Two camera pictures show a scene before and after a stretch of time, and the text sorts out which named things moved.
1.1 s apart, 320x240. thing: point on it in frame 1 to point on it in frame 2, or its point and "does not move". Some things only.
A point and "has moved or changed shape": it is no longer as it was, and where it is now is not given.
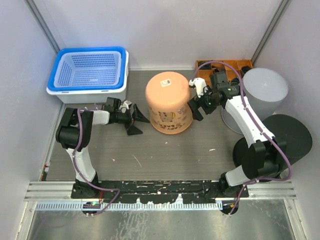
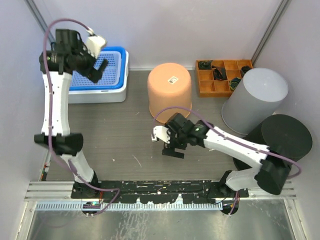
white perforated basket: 88,69 does not move
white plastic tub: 118,95 does not move
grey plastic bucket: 265,90 does not move
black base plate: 158,191 does not move
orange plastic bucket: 167,95 has moved or changed shape
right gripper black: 194,105 to 167,150
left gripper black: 131,129 to 91,73
